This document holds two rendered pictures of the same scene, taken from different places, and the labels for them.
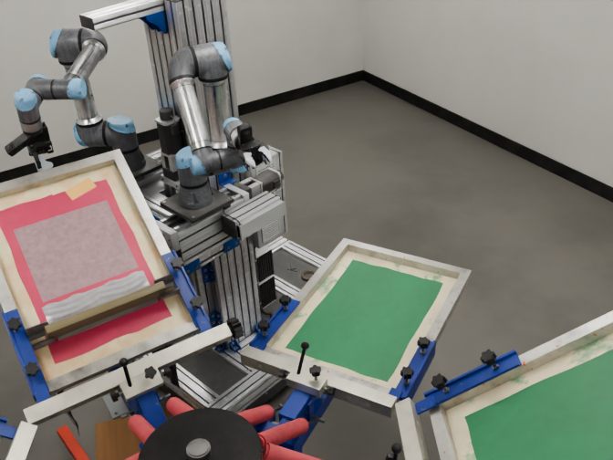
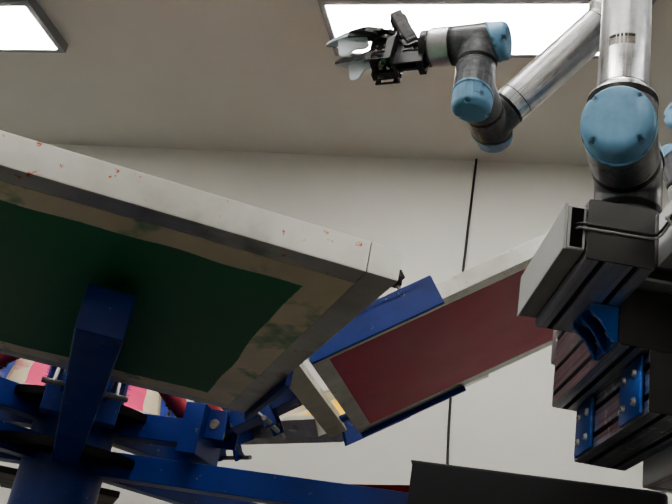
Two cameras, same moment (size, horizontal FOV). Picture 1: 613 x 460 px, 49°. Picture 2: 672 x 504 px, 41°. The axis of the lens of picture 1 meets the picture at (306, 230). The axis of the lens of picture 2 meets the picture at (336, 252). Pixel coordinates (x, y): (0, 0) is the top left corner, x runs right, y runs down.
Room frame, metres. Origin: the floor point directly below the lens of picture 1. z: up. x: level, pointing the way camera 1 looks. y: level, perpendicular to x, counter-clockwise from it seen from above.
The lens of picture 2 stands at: (3.12, -0.84, 0.57)
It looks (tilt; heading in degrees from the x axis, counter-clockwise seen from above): 24 degrees up; 137
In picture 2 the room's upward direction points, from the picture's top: 11 degrees clockwise
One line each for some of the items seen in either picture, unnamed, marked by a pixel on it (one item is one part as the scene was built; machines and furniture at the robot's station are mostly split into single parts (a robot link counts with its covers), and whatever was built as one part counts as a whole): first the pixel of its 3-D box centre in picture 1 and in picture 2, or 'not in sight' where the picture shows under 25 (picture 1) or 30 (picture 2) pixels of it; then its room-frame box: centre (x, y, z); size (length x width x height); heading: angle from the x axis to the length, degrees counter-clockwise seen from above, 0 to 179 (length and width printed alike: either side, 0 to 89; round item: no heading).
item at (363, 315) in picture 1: (352, 318); (116, 281); (1.90, -0.15, 1.05); 1.08 x 0.61 x 0.23; 150
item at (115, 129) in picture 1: (120, 131); not in sight; (2.82, 0.81, 1.42); 0.13 x 0.12 x 0.14; 85
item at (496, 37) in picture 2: (235, 131); (480, 44); (2.27, 0.24, 1.65); 0.11 x 0.08 x 0.09; 21
